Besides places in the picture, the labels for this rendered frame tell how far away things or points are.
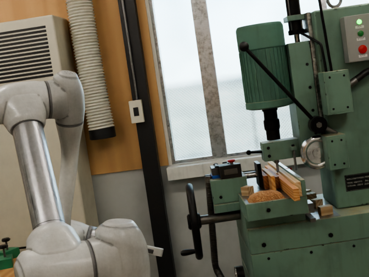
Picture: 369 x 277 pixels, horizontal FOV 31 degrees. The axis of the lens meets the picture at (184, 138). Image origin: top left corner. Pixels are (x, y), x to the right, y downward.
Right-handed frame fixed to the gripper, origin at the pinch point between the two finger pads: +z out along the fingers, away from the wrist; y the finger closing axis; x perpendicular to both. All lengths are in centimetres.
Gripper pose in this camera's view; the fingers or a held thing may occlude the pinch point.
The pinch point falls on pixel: (154, 250)
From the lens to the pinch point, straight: 257.4
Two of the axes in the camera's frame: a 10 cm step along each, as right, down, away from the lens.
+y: -0.2, -0.9, 10.0
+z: 9.8, 2.1, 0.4
